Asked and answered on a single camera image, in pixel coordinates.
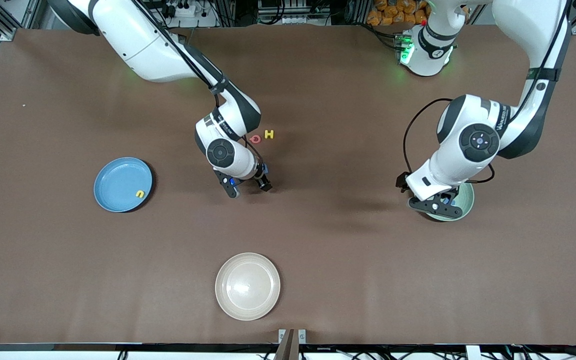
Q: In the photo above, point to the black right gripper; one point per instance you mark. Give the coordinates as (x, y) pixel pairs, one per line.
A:
(262, 180)

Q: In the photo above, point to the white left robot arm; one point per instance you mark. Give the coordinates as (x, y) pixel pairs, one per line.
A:
(468, 145)

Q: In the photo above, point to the yellow letter u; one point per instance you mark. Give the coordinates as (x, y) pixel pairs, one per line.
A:
(140, 194)

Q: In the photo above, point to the orange bagged items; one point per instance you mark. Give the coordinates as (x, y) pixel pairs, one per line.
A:
(393, 10)

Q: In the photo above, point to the black control box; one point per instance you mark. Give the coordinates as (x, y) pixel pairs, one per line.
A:
(293, 10)

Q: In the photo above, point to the yellow letter H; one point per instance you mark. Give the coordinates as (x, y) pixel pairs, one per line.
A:
(268, 134)

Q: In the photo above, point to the green plate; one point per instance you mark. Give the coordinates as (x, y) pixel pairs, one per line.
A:
(465, 205)

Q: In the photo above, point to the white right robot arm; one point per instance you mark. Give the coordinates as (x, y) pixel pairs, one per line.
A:
(148, 45)

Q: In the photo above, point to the beige plate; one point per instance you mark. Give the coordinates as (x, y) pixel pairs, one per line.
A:
(247, 286)

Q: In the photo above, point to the brown table cover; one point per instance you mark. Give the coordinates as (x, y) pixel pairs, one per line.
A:
(368, 280)

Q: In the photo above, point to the white power strip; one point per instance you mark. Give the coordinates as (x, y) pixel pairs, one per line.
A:
(180, 9)

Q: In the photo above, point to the blue plate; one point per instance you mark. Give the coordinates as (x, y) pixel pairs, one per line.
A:
(123, 184)

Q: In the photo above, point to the grey metal bracket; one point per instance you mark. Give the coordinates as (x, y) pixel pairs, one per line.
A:
(292, 342)

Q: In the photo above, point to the black table edge rail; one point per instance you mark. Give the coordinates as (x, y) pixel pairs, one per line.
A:
(68, 346)

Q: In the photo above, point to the red letter Q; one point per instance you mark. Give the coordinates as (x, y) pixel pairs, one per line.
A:
(255, 139)

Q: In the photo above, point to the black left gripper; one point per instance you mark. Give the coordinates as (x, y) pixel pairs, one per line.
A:
(452, 194)

